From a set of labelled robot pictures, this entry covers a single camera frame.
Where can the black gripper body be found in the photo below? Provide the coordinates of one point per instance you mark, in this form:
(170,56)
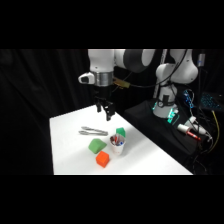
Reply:
(103,95)

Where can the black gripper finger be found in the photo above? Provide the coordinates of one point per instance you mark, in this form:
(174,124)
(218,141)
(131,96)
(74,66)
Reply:
(98,108)
(109,115)

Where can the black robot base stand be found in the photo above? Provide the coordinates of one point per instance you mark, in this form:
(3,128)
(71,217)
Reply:
(156,128)

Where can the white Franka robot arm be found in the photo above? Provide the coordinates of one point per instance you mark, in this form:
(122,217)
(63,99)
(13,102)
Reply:
(104,61)

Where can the small green block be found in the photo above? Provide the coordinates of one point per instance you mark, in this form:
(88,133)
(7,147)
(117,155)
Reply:
(121,132)

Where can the red marker pen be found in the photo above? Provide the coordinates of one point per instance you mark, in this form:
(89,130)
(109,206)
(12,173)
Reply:
(115,139)

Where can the blue capped marker pen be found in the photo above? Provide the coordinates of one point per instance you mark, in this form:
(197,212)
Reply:
(121,143)

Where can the green wedge block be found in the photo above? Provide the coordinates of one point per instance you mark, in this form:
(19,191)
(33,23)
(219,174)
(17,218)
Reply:
(97,145)

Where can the white paper cup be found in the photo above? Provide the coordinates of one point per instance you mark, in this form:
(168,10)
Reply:
(118,148)

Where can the orange cube block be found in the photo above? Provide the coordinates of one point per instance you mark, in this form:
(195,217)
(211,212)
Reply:
(102,159)

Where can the black curtain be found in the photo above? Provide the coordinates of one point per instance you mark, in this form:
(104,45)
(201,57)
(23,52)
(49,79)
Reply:
(36,100)

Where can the green lit control box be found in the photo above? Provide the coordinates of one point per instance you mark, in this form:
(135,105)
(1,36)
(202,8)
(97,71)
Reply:
(173,116)

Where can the white cylinder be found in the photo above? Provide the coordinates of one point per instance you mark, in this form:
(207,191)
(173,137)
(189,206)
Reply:
(182,128)

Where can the blue lit circuit board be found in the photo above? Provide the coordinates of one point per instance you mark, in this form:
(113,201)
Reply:
(188,98)

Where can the red tipped marker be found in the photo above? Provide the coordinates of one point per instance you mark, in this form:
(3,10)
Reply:
(194,135)

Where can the laptop with lit keyboard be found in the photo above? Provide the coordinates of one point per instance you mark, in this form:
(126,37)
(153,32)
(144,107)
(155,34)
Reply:
(210,101)

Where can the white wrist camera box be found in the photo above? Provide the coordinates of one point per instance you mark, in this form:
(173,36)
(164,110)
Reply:
(86,78)

